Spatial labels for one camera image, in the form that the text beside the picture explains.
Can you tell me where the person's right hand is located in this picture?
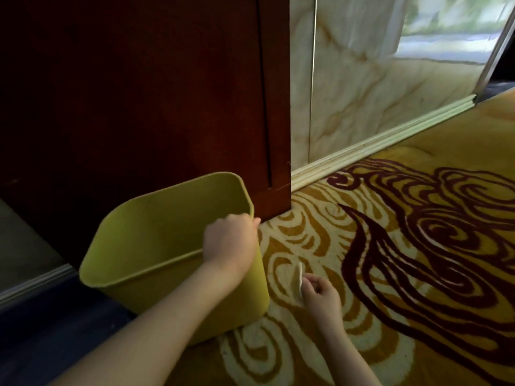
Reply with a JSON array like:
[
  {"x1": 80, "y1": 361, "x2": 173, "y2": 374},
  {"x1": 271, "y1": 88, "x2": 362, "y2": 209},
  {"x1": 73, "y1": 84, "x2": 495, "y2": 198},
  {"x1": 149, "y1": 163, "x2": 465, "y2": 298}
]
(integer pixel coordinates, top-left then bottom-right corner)
[{"x1": 299, "y1": 272, "x2": 348, "y2": 339}]

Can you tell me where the white baseboard on marble wall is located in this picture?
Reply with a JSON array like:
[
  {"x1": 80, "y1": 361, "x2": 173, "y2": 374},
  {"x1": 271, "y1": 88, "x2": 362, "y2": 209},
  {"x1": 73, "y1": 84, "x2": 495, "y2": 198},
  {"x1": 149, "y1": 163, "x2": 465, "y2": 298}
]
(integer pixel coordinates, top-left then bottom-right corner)
[{"x1": 290, "y1": 93, "x2": 479, "y2": 194}]

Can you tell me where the white baseboard on grey wall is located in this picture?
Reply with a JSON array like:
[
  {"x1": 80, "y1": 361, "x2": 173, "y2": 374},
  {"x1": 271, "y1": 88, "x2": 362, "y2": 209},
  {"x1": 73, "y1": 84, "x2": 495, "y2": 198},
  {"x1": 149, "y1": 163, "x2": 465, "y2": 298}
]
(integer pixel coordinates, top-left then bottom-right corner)
[{"x1": 0, "y1": 262, "x2": 78, "y2": 313}]

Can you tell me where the dark blue plastic basin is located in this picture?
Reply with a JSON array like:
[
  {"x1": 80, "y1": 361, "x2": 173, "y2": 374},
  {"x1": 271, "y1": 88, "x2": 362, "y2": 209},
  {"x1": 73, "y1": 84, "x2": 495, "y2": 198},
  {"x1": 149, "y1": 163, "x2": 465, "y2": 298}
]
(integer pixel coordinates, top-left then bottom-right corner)
[{"x1": 0, "y1": 272, "x2": 136, "y2": 386}]

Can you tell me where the person's right forearm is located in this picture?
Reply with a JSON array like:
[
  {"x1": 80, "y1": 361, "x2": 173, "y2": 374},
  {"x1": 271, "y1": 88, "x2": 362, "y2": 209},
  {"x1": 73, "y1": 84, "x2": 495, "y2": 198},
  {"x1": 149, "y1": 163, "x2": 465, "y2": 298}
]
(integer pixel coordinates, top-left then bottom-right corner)
[{"x1": 321, "y1": 325, "x2": 384, "y2": 386}]

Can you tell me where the silver metal door frame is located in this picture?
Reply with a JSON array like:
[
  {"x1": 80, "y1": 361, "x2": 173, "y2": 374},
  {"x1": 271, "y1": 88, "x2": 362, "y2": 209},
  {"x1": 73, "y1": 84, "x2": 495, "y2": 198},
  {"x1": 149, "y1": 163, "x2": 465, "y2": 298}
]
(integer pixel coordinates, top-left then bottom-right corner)
[{"x1": 472, "y1": 11, "x2": 515, "y2": 99}]

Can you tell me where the person's left forearm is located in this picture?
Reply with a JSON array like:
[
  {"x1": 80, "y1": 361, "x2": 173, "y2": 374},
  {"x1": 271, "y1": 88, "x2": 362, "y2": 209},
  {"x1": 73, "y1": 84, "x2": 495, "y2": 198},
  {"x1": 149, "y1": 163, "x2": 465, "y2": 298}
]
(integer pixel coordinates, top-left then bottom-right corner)
[{"x1": 47, "y1": 259, "x2": 247, "y2": 386}]

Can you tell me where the yellow plastic waste bin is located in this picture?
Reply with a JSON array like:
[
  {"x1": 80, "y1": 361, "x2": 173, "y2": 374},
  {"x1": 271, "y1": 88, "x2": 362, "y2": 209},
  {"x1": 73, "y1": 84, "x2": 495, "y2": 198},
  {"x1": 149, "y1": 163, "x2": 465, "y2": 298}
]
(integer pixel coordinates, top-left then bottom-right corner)
[{"x1": 78, "y1": 171, "x2": 271, "y2": 347}]

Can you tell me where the dark red wooden cabinet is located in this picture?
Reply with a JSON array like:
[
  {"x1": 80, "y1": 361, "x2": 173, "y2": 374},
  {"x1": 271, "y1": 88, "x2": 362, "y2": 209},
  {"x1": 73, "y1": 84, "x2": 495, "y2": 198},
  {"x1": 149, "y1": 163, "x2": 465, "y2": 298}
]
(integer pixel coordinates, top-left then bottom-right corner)
[{"x1": 0, "y1": 0, "x2": 293, "y2": 271}]

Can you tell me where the person's left hand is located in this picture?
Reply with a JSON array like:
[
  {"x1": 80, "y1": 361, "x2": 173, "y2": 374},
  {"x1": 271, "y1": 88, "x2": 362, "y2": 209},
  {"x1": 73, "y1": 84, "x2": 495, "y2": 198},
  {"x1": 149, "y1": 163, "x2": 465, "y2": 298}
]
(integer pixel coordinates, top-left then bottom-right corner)
[{"x1": 201, "y1": 212, "x2": 263, "y2": 279}]

